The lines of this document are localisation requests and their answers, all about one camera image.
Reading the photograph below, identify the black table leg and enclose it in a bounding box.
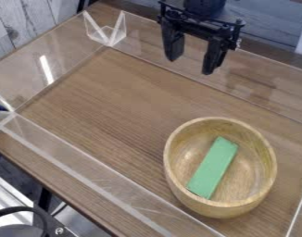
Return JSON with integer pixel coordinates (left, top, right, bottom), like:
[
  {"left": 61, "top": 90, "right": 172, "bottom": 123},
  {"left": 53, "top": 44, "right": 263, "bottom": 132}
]
[{"left": 38, "top": 188, "right": 52, "bottom": 212}]

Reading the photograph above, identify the green rectangular block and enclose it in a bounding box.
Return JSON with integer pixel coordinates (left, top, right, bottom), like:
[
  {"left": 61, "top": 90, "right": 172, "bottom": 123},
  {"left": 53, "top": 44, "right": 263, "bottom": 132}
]
[{"left": 187, "top": 137, "right": 239, "bottom": 199}]

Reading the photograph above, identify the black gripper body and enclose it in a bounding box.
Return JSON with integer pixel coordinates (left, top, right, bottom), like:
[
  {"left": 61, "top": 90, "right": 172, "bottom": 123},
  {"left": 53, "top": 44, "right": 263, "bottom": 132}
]
[{"left": 159, "top": 0, "right": 244, "bottom": 50}]

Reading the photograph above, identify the black cable lower left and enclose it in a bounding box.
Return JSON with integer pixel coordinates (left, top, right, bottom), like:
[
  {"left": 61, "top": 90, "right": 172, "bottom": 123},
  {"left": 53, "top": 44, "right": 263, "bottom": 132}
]
[{"left": 0, "top": 206, "right": 49, "bottom": 237}]

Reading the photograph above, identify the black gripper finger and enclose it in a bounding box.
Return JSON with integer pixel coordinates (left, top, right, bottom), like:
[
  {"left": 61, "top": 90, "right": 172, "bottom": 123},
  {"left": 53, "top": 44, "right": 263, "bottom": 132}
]
[
  {"left": 201, "top": 37, "right": 227, "bottom": 75},
  {"left": 160, "top": 21, "right": 184, "bottom": 61}
]

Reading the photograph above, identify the brown wooden bowl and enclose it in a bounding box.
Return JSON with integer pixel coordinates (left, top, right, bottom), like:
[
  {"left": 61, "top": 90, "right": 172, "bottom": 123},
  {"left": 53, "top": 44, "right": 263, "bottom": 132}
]
[{"left": 163, "top": 117, "right": 278, "bottom": 218}]

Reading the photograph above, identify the clear acrylic enclosure wall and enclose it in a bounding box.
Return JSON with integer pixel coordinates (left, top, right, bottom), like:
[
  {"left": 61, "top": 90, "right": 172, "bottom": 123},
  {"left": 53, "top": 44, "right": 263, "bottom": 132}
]
[{"left": 0, "top": 5, "right": 302, "bottom": 237}]

